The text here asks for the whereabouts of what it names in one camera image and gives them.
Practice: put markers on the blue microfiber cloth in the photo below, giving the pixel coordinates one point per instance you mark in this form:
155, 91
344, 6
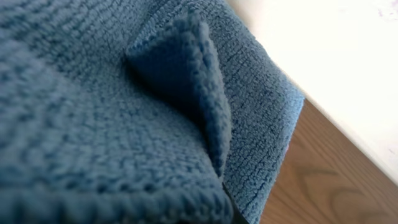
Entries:
138, 112

